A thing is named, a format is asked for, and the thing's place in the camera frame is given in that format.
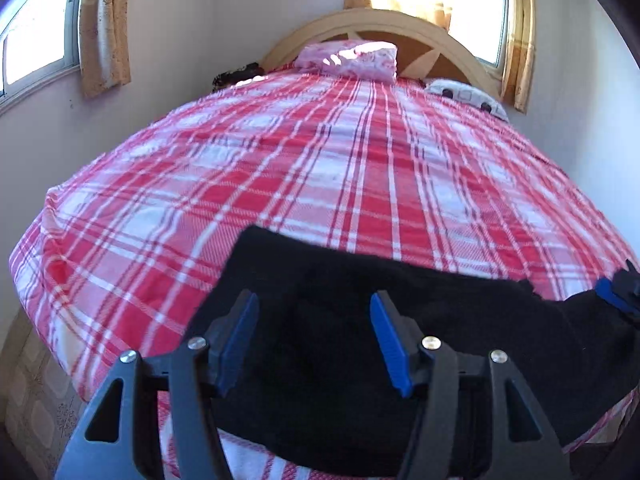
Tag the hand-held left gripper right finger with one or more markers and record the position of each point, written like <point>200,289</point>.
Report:
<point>392,345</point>

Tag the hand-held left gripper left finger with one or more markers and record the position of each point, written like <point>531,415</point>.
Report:
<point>238,340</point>

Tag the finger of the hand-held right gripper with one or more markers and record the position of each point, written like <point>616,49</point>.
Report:
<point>609,291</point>

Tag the black pants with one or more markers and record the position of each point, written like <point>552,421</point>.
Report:
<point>320,320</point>

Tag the red plaid blanket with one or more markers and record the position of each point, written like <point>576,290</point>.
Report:
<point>310,160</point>

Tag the white pillow with dark spots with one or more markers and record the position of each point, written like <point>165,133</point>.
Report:
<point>470,95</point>

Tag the dark cloth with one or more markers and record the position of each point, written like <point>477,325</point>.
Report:
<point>235,74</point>

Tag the pink pillow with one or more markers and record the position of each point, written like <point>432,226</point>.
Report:
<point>350,60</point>

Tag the wooden arched headboard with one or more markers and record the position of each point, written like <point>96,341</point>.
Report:
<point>430,35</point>

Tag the window behind headboard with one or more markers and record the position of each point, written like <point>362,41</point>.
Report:
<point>480,5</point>

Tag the side wall window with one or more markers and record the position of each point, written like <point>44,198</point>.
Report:
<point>35,45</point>

